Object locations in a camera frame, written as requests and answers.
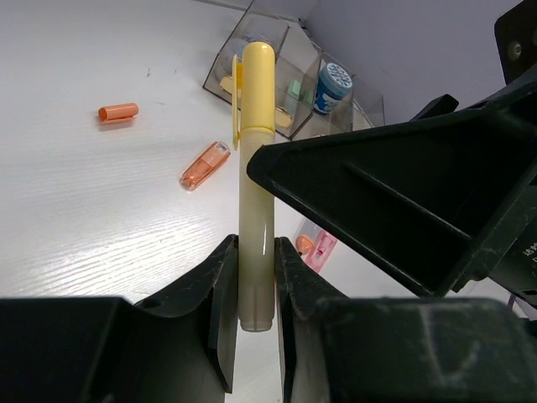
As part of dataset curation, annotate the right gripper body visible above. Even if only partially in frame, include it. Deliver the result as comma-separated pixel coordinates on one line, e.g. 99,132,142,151
409,0,537,307

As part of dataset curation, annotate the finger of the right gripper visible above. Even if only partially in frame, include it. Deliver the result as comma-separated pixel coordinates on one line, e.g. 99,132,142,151
245,81,537,299

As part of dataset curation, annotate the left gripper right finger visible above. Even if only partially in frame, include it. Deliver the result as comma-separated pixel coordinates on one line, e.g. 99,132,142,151
274,238,536,402

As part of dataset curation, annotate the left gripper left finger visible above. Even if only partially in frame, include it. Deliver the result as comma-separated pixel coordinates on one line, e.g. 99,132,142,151
1,235,238,402

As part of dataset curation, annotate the grey orange highlighter pen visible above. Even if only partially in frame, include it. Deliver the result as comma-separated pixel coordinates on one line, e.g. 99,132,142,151
295,220,321,256

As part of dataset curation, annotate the blue lid pin jar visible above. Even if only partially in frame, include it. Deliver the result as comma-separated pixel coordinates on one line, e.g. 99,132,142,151
313,62,353,114

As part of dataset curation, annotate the yellow highlighter body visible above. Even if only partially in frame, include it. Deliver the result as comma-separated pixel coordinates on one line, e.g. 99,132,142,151
238,128,275,332

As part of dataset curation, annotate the clear green highlighter body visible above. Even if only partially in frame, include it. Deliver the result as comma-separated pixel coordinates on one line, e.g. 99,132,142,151
286,80,314,104

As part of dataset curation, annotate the small orange marker cap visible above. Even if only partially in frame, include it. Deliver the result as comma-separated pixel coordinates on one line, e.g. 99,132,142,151
97,102,139,124

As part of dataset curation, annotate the yellow marker cap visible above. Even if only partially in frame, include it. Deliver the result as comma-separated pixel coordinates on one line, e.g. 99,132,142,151
232,41,275,149

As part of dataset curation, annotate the pink highlighter pen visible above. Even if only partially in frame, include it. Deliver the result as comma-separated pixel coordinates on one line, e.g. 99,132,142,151
305,230,337,273

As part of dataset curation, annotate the clear compartment organizer tray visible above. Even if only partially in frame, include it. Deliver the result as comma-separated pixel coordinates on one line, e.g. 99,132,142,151
203,1,385,141

